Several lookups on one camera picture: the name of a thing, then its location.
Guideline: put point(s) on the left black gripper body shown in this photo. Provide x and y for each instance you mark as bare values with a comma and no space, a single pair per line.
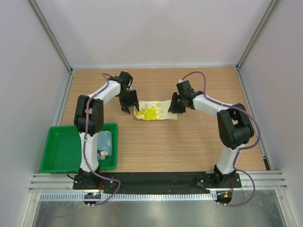
124,97

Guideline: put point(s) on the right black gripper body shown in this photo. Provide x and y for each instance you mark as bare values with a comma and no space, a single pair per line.
184,96

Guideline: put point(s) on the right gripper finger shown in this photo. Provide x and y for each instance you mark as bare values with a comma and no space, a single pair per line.
174,105
180,110

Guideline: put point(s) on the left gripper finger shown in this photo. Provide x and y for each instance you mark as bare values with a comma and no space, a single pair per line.
134,100
125,107

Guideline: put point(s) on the yellow green patterned towel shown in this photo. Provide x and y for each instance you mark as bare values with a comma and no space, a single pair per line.
154,110

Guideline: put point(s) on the blue polka dot towel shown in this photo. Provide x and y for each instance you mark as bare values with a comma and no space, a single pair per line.
104,145

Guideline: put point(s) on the green plastic tray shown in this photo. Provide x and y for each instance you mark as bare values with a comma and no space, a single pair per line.
63,150

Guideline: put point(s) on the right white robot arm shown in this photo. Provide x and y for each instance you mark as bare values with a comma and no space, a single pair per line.
234,126

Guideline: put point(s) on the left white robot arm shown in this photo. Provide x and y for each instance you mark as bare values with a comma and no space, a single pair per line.
89,120

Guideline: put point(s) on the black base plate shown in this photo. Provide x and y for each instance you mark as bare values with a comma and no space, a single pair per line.
157,183

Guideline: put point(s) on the white slotted cable duct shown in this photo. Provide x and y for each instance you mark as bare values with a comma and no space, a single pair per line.
94,197

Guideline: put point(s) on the left aluminium frame post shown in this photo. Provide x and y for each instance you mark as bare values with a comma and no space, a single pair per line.
42,20

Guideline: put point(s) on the aluminium frame post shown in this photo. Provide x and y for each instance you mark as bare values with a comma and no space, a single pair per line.
273,4
42,20

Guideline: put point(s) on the aluminium front rail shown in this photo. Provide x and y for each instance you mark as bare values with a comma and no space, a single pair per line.
263,180

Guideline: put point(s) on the right aluminium frame post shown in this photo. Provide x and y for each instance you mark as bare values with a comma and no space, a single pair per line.
273,4

